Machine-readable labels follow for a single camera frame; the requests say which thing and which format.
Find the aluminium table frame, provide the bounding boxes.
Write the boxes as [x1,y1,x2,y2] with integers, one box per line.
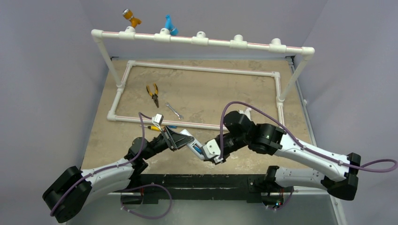
[62,56,349,225]

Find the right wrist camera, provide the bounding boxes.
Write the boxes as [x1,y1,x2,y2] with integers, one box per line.
[201,139,224,165]

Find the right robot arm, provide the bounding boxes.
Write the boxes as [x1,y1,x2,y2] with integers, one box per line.
[206,111,361,201]

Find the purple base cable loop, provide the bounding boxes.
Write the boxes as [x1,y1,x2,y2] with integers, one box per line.
[120,183,174,219]

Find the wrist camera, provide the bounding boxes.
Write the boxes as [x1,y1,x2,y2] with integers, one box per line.
[201,139,224,165]
[151,113,164,132]

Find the blue faucet nozzle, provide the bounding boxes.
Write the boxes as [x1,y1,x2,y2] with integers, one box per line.
[164,15,179,36]

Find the orange faucet nozzle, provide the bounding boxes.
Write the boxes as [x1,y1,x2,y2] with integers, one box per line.
[122,9,142,28]

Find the blue battery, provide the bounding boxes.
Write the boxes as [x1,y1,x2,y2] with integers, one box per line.
[193,144,202,154]

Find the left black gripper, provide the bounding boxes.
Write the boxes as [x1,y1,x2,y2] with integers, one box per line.
[142,126,194,161]

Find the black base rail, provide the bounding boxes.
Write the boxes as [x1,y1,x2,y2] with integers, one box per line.
[125,174,293,204]

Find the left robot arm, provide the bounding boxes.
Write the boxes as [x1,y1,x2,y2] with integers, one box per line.
[42,126,202,223]

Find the yellow handled pliers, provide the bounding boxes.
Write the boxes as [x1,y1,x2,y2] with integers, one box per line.
[146,83,159,108]

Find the silver wrench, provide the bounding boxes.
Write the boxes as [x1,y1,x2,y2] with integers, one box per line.
[165,102,184,120]

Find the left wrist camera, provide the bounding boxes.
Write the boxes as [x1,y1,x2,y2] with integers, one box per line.
[151,113,164,132]

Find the white plastic faucet tap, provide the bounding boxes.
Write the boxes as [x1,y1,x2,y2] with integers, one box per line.
[239,107,252,120]

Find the white PVC pipe frame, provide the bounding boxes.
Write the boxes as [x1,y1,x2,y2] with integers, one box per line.
[91,26,315,124]

